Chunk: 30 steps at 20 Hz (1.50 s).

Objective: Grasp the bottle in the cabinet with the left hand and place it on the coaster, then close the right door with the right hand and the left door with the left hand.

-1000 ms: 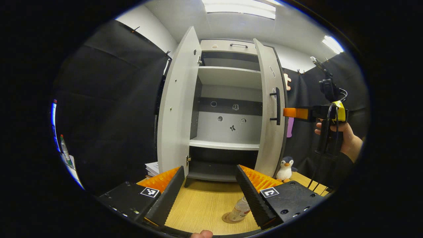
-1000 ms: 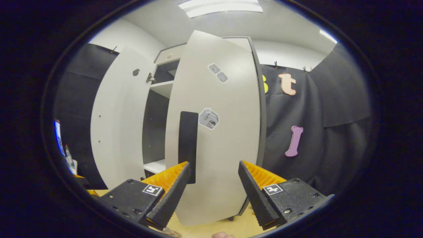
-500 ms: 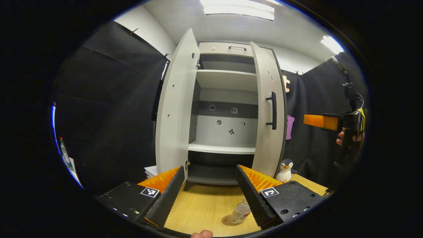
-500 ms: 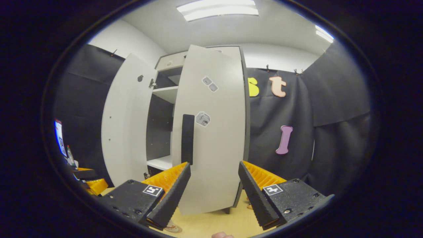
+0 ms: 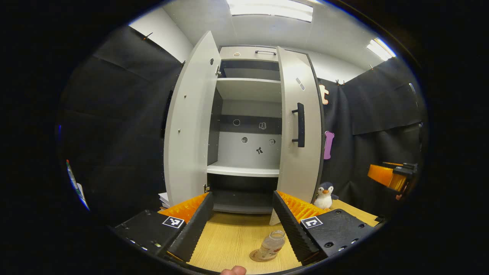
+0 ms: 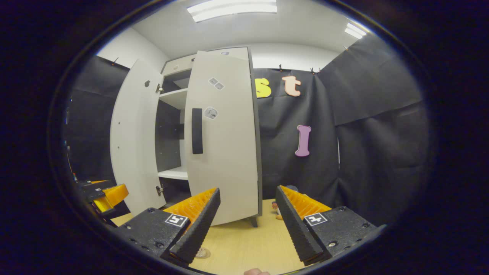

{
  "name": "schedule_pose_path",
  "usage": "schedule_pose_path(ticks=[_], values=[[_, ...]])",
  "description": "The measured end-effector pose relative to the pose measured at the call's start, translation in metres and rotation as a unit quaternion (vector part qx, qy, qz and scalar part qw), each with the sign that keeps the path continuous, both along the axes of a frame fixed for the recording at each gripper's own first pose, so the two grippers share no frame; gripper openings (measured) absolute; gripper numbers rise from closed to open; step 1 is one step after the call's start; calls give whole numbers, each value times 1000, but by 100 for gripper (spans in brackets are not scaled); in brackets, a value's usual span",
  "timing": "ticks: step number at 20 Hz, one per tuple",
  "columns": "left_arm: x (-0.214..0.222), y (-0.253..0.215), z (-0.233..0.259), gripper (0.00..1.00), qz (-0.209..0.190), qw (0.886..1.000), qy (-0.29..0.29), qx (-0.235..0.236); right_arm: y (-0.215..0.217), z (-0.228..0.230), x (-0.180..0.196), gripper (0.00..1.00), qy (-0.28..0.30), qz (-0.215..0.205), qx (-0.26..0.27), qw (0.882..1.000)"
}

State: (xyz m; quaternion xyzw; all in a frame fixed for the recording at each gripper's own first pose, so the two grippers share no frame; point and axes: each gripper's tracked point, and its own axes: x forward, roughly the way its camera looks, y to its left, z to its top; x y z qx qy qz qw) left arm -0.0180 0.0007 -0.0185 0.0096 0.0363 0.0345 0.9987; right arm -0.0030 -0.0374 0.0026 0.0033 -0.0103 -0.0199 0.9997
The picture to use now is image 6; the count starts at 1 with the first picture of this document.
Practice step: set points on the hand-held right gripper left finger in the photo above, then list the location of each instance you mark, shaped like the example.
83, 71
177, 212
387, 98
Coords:
198, 229

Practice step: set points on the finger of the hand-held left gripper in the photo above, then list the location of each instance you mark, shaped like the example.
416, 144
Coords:
116, 193

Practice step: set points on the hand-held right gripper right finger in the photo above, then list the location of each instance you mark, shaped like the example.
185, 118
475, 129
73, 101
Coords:
296, 229

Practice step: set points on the white cabinet door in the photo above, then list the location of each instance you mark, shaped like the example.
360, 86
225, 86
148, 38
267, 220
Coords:
133, 145
229, 152

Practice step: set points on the white cabinet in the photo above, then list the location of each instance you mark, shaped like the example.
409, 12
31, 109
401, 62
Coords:
168, 133

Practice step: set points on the white cabinet drawer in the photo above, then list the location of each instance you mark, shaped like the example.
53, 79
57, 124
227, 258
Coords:
179, 65

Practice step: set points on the penguin plush toy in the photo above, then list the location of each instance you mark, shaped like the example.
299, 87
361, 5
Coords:
276, 208

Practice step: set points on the black backdrop cloth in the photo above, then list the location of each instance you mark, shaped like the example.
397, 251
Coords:
91, 126
382, 160

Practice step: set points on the small ceiling light panel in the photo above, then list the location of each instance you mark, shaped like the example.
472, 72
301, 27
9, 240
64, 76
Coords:
355, 30

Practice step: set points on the long ceiling light panel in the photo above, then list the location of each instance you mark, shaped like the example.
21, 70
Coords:
233, 8

